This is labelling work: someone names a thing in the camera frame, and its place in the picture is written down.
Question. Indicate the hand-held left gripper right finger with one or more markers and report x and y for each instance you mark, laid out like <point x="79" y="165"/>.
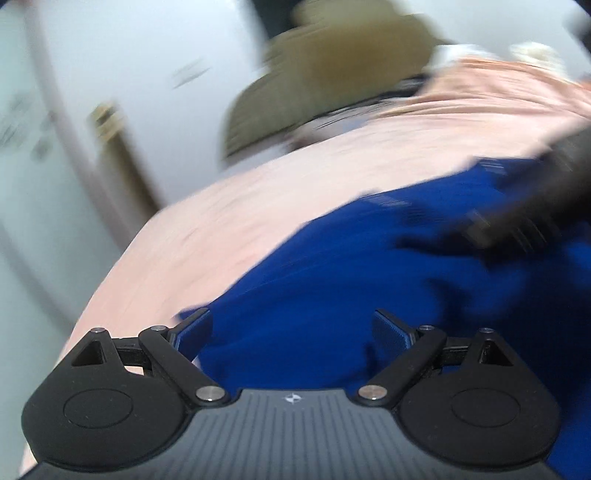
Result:
<point x="391" y="328"/>

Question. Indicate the cream fluffy cloth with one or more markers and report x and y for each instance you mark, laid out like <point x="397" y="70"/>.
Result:
<point x="538" y="54"/>

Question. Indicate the brown pole with gold band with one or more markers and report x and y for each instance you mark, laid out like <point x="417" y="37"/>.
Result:
<point x="124" y="157"/>

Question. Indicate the dark window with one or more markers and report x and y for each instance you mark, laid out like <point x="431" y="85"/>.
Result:
<point x="272" y="16"/>

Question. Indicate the white pillow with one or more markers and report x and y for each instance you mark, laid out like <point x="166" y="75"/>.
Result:
<point x="461" y="54"/>

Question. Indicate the olive padded headboard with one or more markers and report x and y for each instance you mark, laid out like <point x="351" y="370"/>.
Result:
<point x="323" y="78"/>

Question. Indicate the dark pillow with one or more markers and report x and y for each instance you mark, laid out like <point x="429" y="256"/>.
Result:
<point x="369" y="104"/>

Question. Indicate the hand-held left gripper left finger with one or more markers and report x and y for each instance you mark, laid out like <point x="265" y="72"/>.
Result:
<point x="194" y="328"/>

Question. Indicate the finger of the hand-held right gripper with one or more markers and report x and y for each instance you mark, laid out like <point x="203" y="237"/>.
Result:
<point x="517" y="217"/>

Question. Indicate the pink bed sheet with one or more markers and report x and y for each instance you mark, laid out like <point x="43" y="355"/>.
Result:
<point x="277" y="203"/>

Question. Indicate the blue knit garment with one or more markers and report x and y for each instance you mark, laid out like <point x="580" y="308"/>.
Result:
<point x="369" y="286"/>

